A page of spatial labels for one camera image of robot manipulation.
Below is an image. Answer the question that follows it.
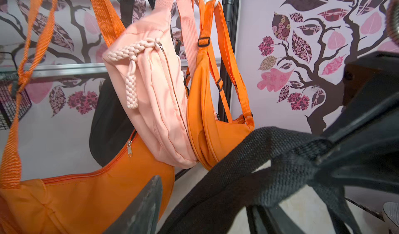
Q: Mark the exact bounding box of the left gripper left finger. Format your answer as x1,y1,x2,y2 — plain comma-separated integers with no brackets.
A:
105,175,163,234

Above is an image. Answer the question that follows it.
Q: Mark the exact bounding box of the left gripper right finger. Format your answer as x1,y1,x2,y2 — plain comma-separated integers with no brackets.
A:
246,206,304,234

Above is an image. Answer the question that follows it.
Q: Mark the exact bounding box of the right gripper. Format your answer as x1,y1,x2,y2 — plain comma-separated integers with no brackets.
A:
309,73,399,194

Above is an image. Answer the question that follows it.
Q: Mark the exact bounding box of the orange bag with black back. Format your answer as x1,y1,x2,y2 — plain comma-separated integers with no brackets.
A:
188,0,255,170

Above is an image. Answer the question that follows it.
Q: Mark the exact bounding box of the pink fanny pack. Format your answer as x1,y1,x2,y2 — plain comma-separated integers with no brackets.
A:
102,0,198,169

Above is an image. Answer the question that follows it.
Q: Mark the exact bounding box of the black sling bag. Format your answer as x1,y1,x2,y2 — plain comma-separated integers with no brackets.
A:
89,0,155,167

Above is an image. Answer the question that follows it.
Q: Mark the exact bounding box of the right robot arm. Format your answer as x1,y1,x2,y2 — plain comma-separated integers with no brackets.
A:
312,51,399,194

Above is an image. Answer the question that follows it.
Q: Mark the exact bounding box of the clear glass dish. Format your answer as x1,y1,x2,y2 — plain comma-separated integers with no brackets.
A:
382,202,399,234

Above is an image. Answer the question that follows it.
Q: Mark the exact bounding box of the black clothes rack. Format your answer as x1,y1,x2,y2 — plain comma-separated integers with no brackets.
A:
216,0,242,123

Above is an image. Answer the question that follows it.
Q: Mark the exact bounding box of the black wire basket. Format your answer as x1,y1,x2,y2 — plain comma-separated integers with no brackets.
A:
1,51,32,130

